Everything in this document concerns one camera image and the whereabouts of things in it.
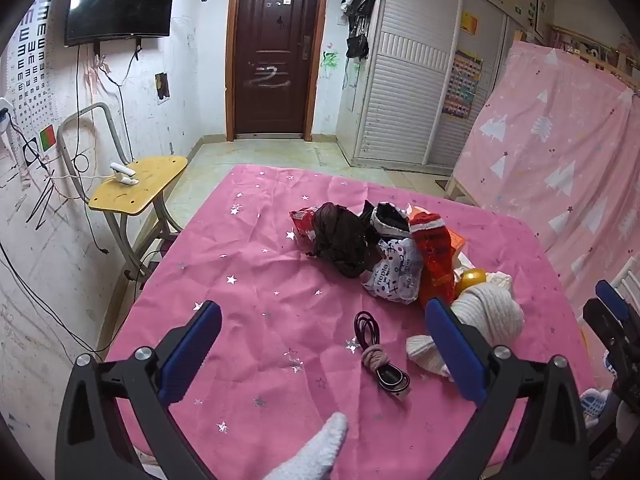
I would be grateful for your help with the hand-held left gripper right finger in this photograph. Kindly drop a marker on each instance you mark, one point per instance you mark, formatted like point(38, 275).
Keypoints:
point(455, 355)

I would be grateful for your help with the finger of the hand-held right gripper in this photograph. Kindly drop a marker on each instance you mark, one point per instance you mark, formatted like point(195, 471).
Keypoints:
point(614, 297)
point(600, 317)

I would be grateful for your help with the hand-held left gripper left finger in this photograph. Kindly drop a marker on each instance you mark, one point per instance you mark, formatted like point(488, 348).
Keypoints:
point(192, 345)

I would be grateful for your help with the orange packet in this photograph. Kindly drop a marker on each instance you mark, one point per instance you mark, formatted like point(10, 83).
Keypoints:
point(456, 242)

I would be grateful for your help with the white metal chair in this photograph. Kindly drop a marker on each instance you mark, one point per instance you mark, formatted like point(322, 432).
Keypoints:
point(631, 281)

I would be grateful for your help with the white knitted sock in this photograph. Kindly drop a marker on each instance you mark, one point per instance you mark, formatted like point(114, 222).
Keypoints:
point(490, 315)

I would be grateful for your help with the yellow ball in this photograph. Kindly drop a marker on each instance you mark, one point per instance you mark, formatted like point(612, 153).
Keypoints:
point(472, 280)

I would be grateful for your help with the white cloth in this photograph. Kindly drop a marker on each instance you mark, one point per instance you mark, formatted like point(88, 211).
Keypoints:
point(500, 280)

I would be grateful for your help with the red knitted sock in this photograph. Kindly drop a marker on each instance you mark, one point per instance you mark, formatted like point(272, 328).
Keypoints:
point(435, 260)

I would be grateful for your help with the pink star print tablecloth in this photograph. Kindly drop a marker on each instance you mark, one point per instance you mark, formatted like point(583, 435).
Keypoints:
point(275, 285)

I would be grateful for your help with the white printed plastic packet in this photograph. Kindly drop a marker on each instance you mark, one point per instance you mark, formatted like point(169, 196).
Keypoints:
point(395, 270)

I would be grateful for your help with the black and white sock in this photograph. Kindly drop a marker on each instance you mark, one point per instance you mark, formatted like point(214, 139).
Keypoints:
point(390, 220)

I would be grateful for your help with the pink tree print curtain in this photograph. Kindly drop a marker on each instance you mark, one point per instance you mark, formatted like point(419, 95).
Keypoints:
point(550, 160)

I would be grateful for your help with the white fuzzy sock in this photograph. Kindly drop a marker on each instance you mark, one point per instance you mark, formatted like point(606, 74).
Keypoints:
point(320, 445)

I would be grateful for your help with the red snack packet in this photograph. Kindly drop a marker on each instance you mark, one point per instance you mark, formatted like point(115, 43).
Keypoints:
point(302, 222)

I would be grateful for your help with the dark brown stocking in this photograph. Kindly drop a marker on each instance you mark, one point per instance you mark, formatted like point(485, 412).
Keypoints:
point(340, 235)

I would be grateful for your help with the white clip device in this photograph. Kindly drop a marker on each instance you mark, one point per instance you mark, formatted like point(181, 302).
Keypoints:
point(122, 174)

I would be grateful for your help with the red and green card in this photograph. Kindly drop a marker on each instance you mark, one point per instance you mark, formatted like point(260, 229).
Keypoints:
point(47, 138)

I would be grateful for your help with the colourful grid poster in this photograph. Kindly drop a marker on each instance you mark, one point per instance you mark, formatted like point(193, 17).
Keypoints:
point(462, 85)

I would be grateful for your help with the white slatted wardrobe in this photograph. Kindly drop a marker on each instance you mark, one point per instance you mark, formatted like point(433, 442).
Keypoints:
point(400, 85)

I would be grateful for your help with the orange sticker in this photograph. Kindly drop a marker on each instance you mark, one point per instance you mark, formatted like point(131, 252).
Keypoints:
point(469, 22)

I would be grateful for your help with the dark brown door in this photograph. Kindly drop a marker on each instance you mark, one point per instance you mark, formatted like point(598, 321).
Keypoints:
point(275, 35)

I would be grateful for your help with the black hanging bags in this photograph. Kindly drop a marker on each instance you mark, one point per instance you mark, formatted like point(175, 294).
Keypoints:
point(357, 45)

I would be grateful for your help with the eye chart poster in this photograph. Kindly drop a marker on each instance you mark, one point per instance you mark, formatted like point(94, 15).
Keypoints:
point(30, 60)

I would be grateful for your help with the black flat television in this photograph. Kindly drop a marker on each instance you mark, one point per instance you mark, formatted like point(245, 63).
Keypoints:
point(120, 0)

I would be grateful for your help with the yellow chair with grey frame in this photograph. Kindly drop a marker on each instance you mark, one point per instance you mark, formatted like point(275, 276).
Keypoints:
point(140, 180)

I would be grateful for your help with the dark wall picture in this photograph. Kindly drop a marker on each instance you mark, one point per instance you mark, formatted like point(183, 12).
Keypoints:
point(162, 86)

